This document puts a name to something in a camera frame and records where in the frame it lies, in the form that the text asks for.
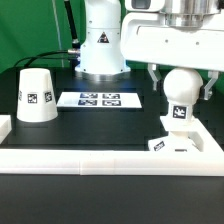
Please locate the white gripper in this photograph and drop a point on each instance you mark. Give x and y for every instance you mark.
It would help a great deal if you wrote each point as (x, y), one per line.
(146, 38)

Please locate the white lamp bulb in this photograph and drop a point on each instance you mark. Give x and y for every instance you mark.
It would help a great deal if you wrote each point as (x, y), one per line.
(182, 87)

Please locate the white lamp base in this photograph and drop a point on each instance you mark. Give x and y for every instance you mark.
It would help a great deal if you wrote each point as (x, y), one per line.
(177, 139)

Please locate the white lamp shade cone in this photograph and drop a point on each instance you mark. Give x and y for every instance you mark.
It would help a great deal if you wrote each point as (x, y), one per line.
(36, 101)

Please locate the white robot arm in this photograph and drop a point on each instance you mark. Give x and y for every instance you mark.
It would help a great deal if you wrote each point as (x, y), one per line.
(101, 56)

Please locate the white marker tag sheet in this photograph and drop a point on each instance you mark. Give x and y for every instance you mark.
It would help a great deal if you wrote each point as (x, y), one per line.
(99, 100)

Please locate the white U-shaped fence frame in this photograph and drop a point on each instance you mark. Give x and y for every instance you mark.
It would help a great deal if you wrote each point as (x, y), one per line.
(39, 161)

